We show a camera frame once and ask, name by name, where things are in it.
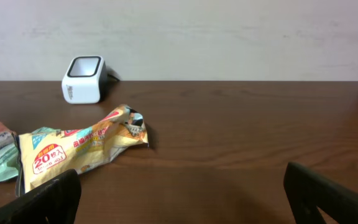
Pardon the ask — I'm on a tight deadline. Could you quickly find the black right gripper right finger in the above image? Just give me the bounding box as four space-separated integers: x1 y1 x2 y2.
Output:
283 162 358 224

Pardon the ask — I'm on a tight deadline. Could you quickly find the white barcode scanner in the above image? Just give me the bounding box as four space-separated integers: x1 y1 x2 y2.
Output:
62 55 108 104

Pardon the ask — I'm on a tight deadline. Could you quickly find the yellow snack bag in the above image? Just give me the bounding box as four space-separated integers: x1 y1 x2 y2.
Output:
16 105 149 197

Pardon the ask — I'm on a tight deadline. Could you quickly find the teal snack packet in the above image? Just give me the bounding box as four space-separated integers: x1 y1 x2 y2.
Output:
0 128 74 192

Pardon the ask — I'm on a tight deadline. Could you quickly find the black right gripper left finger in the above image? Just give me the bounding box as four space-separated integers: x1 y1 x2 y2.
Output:
0 169 81 224

